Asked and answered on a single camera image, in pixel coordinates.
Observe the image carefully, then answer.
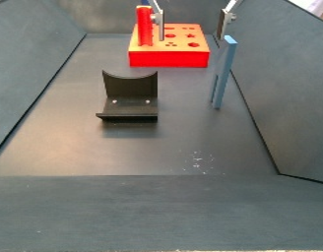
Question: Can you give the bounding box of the red elongated peg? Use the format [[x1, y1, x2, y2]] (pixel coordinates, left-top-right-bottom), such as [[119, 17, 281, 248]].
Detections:
[[136, 5, 152, 46]]

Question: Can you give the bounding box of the black curved holder stand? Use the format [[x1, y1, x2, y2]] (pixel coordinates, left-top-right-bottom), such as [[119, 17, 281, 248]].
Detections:
[[95, 72, 158, 121]]

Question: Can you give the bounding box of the blue double-square peg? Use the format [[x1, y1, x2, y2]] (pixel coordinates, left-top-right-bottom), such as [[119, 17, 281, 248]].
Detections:
[[209, 35, 237, 109]]

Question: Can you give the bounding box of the red shape-sorting board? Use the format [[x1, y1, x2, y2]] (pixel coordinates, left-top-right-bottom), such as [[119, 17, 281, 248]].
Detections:
[[126, 24, 209, 68]]

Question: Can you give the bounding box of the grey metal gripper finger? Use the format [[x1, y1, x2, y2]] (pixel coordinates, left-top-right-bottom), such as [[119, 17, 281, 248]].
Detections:
[[216, 0, 241, 40]]

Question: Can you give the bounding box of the grey gripper finger holding red peg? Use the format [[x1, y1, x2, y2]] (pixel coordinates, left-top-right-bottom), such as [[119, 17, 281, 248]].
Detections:
[[146, 0, 164, 41]]

